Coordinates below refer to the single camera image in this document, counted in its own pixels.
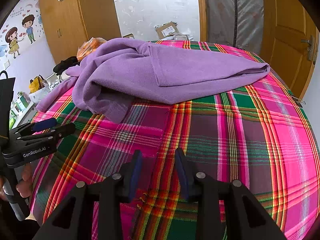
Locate purple fleece garment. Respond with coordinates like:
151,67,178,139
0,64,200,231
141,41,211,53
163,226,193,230
36,38,270,123

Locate person's left hand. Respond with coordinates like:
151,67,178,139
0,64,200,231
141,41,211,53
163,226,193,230
16,163,33,198

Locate yellow bag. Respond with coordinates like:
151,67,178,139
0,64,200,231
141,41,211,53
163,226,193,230
29,75,45,93

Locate black clothing pile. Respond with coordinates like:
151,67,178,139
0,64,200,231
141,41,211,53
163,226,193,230
53,56,79,75

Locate pink plaid bed sheet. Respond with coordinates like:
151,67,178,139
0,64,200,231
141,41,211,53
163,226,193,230
29,39,320,240

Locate bag of oranges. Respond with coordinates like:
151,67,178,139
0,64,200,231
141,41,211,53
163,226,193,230
76,37,107,61

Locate wooden wardrobe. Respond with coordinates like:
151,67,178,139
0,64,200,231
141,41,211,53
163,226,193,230
39,0,121,63

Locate cardboard box with label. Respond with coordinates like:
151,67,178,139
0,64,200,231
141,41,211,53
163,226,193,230
155,22,179,40

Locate wooden door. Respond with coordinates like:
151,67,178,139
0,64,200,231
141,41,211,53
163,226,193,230
260,0,319,99

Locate grey zippered fabric wardrobe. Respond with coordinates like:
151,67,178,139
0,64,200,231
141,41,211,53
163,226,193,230
206,0,264,54

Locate cartoon couple wall sticker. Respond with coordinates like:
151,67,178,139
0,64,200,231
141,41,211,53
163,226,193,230
5,14,36,59

